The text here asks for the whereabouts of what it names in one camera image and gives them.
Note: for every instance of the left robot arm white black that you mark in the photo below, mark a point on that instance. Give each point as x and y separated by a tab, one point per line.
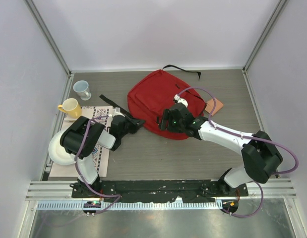
81	138

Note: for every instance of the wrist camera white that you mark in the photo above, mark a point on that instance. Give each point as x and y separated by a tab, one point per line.
178	99
115	112

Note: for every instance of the light blue cup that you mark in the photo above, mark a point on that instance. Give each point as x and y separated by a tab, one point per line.
81	88

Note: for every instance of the red backpack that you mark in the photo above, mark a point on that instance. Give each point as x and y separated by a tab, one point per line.
149	98

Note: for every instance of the white cable duct strip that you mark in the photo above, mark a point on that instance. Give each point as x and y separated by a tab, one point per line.
94	205

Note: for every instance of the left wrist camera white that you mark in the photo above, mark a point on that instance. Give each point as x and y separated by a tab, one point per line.
115	112

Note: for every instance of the yellow mug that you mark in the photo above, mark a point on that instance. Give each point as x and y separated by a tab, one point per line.
71	107

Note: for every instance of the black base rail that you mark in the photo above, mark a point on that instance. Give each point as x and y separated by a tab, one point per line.
163	191

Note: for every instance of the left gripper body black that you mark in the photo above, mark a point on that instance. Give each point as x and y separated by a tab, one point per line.
127	126

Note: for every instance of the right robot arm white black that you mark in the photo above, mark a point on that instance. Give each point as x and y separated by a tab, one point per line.
260	158

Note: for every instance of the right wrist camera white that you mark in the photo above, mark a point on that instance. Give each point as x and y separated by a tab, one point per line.
178	99

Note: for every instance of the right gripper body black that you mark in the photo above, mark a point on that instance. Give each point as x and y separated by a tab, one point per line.
174	126

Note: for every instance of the white paper plate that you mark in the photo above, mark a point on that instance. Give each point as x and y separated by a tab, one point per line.
57	153

